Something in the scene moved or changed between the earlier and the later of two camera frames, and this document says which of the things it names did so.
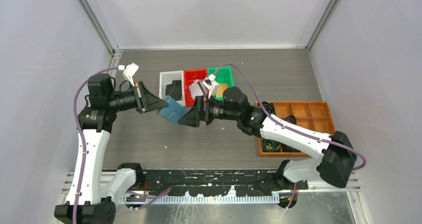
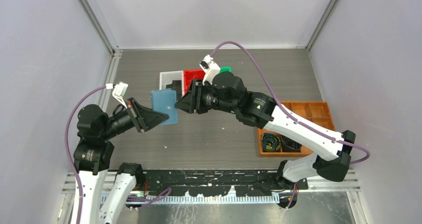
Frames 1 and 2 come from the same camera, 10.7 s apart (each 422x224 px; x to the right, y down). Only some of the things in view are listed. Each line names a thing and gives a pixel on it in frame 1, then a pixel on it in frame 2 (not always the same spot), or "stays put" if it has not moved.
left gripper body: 130,99 → 125,119
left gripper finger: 151,102 → 147,118
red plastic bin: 190,76 stays put
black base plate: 215,182 stays put
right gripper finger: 191,118 → 189,103
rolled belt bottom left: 270,145 stays put
